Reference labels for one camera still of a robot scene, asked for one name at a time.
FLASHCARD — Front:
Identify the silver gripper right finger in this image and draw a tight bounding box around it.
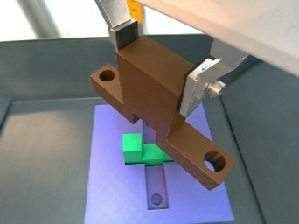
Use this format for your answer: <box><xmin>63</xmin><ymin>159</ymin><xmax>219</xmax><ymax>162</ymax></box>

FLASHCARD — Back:
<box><xmin>180</xmin><ymin>39</ymin><xmax>248</xmax><ymax>117</ymax></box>

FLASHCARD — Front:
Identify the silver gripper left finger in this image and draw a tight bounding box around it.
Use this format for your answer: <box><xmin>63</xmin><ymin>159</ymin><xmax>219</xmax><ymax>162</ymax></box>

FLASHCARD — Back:
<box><xmin>95</xmin><ymin>0</ymin><xmax>139</xmax><ymax>52</ymax></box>

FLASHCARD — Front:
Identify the brown T-shaped block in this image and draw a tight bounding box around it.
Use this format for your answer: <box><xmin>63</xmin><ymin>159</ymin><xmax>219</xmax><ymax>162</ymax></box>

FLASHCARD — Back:
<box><xmin>91</xmin><ymin>37</ymin><xmax>236</xmax><ymax>190</ymax></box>

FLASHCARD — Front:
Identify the purple board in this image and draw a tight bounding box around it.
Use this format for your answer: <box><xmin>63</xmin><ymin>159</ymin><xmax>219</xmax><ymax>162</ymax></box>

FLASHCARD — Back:
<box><xmin>84</xmin><ymin>105</ymin><xmax>235</xmax><ymax>224</ymax></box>

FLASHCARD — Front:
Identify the green block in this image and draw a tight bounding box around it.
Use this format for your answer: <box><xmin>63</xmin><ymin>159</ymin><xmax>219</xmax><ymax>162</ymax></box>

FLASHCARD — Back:
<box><xmin>121</xmin><ymin>133</ymin><xmax>174</xmax><ymax>166</ymax></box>

